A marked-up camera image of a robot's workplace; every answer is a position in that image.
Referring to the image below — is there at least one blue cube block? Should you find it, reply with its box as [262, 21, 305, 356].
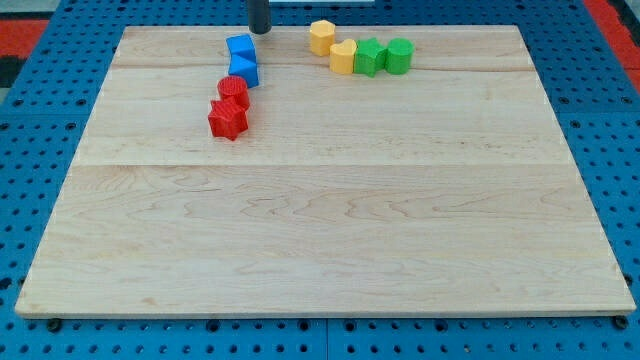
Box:
[226, 34, 257, 63]

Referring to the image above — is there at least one green cylinder block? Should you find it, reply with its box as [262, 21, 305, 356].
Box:
[385, 38, 415, 75]

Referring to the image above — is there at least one red star block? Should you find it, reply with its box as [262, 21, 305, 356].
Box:
[208, 100, 249, 141]

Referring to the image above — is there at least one yellow heart block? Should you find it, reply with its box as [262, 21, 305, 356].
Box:
[329, 39, 357, 75]

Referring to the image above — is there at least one blue perforated pegboard base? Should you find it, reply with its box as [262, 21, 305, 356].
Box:
[1, 1, 639, 359]

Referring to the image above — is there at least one green star block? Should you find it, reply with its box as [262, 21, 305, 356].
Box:
[354, 37, 387, 77]

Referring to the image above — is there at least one yellow hexagon block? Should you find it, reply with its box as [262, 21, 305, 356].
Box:
[309, 20, 336, 57]

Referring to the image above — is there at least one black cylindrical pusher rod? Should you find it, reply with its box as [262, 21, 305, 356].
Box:
[246, 0, 272, 35]

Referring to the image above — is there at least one light wooden board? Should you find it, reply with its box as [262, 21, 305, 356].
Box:
[15, 25, 636, 319]

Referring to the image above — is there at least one blue triangle block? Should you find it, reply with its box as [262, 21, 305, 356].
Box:
[228, 54, 259, 88]

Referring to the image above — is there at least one red cylinder block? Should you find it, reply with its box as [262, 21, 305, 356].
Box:
[217, 75, 250, 110]

